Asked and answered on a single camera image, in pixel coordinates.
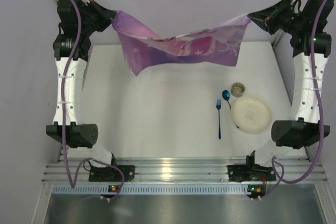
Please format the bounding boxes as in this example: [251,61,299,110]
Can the purple printed placemat cloth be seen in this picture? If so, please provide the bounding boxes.
[112,11,250,76]

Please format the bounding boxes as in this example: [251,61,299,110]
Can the aluminium mounting rail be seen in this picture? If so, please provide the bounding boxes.
[42,157,328,184]

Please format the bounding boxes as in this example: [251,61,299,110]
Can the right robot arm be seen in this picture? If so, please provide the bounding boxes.
[248,0,334,166]

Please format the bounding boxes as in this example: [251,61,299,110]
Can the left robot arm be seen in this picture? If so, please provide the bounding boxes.
[46,0,117,166]

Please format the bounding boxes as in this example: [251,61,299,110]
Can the right aluminium frame post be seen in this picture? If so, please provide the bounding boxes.
[271,0,322,49]

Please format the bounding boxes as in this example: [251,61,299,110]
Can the blue metal spoon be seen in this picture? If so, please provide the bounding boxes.
[222,90,232,109]

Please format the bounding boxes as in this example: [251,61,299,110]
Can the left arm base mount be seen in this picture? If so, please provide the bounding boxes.
[83,161,135,182]

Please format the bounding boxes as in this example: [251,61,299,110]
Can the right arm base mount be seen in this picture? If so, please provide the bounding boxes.
[227,165,276,183]

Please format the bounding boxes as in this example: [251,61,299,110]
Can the perforated cable duct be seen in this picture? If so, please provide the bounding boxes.
[52,184,265,195]

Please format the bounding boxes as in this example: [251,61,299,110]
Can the blue metal fork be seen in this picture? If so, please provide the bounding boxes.
[216,99,222,140]

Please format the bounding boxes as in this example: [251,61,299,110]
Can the small beige cup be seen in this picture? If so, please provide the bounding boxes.
[230,82,246,98]

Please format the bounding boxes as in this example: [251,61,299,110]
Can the cream round plate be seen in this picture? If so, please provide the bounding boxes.
[230,96,272,134]

